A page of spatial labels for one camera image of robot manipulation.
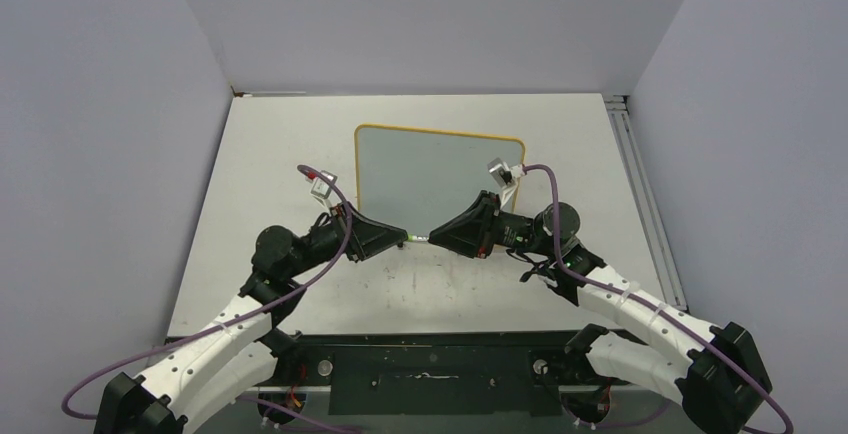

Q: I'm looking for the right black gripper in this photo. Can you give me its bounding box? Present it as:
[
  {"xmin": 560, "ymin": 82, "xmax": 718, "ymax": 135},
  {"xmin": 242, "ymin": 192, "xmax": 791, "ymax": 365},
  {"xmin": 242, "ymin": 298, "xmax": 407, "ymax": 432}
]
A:
[{"xmin": 429, "ymin": 190, "xmax": 556, "ymax": 259}]

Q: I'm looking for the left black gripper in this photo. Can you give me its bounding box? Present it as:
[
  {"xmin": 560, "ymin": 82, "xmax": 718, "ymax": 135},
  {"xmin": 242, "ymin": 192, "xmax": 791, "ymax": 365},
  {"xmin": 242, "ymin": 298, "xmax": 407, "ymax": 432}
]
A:
[{"xmin": 286, "ymin": 201, "xmax": 407, "ymax": 278}]

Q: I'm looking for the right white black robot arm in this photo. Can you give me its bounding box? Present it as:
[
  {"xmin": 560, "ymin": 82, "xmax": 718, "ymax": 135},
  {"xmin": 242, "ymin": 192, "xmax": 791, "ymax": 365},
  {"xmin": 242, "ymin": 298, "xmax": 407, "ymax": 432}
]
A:
[{"xmin": 428, "ymin": 191, "xmax": 772, "ymax": 433}]

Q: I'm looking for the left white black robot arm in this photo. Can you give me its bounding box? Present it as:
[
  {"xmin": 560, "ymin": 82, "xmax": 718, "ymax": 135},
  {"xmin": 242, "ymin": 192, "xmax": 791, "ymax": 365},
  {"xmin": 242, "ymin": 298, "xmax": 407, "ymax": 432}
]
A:
[{"xmin": 94, "ymin": 203, "xmax": 408, "ymax": 433}]

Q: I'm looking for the yellow framed whiteboard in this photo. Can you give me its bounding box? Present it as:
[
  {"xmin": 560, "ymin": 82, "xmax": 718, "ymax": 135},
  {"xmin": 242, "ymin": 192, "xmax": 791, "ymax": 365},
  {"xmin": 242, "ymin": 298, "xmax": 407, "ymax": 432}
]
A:
[{"xmin": 354, "ymin": 124, "xmax": 526, "ymax": 238}]

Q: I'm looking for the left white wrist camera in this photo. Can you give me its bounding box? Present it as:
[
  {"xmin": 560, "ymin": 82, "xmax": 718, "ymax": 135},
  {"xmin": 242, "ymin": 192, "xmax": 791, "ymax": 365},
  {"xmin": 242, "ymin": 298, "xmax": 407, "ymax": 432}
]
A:
[{"xmin": 307, "ymin": 171, "xmax": 337, "ymax": 208}]

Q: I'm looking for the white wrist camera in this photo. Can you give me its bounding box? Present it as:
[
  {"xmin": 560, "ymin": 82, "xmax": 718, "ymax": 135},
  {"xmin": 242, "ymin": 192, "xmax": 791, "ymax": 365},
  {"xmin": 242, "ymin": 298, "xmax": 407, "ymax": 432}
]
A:
[
  {"xmin": 487, "ymin": 158, "xmax": 525, "ymax": 210},
  {"xmin": 307, "ymin": 171, "xmax": 337, "ymax": 208}
]

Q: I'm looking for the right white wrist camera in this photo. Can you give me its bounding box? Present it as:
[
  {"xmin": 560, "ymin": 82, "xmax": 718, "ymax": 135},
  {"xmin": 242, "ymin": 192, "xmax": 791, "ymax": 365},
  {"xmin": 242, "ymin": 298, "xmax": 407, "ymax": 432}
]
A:
[{"xmin": 487, "ymin": 158, "xmax": 525, "ymax": 210}]

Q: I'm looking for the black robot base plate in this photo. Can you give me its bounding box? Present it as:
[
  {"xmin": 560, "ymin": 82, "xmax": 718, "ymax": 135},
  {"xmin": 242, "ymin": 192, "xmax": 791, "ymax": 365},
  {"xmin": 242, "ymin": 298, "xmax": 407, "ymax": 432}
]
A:
[{"xmin": 259, "ymin": 330, "xmax": 645, "ymax": 417}]

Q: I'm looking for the right aluminium rail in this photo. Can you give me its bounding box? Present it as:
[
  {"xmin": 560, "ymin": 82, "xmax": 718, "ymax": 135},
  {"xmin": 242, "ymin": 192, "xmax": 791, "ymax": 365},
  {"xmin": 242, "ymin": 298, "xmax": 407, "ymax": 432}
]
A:
[{"xmin": 602, "ymin": 95, "xmax": 689, "ymax": 313}]

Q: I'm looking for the front aluminium frame rail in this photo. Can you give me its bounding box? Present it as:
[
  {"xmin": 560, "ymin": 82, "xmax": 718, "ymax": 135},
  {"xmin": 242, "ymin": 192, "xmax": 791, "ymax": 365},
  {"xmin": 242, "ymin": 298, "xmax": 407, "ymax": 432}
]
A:
[{"xmin": 125, "ymin": 343, "xmax": 743, "ymax": 434}]

